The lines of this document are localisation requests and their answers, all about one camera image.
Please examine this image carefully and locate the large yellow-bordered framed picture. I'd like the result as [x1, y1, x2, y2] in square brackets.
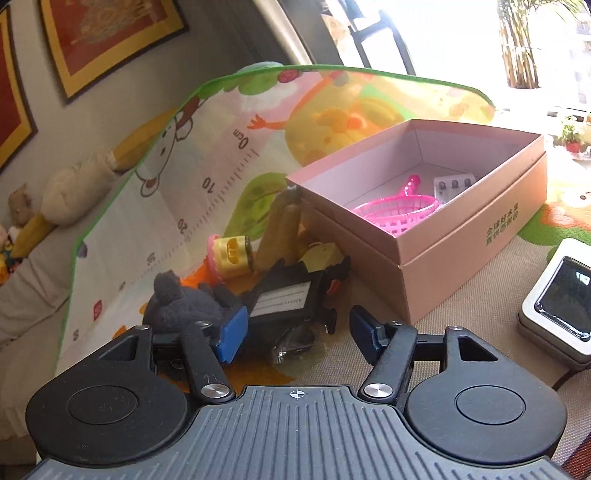
[39, 0, 189, 103]

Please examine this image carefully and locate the tall bamboo plant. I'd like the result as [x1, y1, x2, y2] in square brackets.
[496, 0, 587, 89]

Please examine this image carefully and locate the dark grey plush toy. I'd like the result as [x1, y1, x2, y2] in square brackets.
[142, 271, 232, 335]

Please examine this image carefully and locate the small beige teddy plush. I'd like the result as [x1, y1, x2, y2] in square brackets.
[8, 184, 38, 227]

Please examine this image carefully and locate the yellow toy block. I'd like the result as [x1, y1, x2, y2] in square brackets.
[302, 242, 338, 271]

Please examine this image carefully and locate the pink cardboard box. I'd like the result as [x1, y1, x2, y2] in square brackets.
[285, 119, 549, 324]

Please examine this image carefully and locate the silver blister pack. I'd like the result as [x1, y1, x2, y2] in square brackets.
[433, 172, 481, 205]

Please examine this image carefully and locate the small potted plant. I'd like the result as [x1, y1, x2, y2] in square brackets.
[556, 115, 587, 155]

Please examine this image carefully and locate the cream and yellow plush pillow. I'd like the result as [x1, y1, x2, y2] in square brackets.
[10, 113, 178, 259]

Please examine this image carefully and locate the white tin with window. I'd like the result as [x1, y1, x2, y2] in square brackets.
[517, 239, 591, 367]

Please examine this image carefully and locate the yellow and pink toy cup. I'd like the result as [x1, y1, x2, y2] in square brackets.
[207, 234, 256, 278]

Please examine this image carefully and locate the black plastic-wrapped item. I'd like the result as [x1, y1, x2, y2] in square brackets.
[271, 323, 324, 367]

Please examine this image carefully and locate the black toy with label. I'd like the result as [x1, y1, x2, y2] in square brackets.
[238, 256, 352, 335]

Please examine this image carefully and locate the tan plush toy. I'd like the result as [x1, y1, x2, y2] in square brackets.
[256, 187, 305, 271]

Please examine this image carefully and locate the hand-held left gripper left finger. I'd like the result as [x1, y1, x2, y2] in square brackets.
[92, 307, 250, 402]

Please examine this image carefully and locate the cream hanging garment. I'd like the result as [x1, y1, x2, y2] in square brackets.
[323, 11, 356, 56]

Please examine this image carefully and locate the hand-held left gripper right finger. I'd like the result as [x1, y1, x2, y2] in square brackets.
[349, 306, 509, 402]

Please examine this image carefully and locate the black metal rack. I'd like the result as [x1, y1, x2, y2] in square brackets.
[348, 9, 416, 77]

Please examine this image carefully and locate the pink plastic toy net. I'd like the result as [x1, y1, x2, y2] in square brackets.
[350, 174, 440, 237]

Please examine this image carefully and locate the cartoon play mat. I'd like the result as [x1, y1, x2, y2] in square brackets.
[55, 65, 591, 467]

